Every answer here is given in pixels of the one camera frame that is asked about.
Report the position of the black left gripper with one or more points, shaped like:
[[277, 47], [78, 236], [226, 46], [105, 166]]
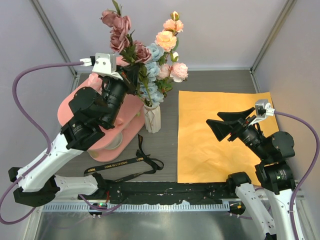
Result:
[[131, 72]]

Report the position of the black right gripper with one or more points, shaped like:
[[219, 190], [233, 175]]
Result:
[[221, 128]]

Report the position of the mauve rose stem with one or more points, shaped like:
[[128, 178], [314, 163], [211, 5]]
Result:
[[133, 52]]

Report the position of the blue flower stem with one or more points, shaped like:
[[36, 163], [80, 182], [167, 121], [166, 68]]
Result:
[[152, 75]]

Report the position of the orange wrapping paper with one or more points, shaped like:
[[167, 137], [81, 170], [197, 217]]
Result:
[[201, 158]]

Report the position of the light pink peony stem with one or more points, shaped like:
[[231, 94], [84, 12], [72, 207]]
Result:
[[170, 71]]

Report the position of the peach rose stem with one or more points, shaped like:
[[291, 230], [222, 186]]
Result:
[[167, 39]]

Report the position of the black ribbon gold lettering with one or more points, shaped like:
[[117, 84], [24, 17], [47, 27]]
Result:
[[156, 164]]

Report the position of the pink rose stem large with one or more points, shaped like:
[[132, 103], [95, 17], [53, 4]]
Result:
[[94, 81]]

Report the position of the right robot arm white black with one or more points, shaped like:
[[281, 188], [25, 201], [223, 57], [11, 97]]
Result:
[[273, 172]]

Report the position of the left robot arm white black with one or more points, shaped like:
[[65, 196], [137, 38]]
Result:
[[38, 183]]

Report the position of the white ribbed ceramic vase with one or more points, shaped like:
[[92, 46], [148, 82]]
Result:
[[152, 118]]

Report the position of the pink wooden tiered shelf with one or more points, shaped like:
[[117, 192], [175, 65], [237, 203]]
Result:
[[88, 124]]

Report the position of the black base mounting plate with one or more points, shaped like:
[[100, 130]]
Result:
[[163, 193]]

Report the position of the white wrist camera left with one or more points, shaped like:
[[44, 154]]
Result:
[[103, 64]]

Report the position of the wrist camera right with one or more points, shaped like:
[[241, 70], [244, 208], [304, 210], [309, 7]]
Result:
[[263, 110]]

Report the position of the white slotted cable duct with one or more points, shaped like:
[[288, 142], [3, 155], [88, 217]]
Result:
[[183, 207]]

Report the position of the aluminium frame post left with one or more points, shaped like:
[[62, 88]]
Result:
[[49, 28]]

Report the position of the aluminium frame post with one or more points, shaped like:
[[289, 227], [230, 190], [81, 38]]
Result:
[[49, 28], [277, 26]]

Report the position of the aluminium frame post right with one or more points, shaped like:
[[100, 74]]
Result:
[[277, 26]]

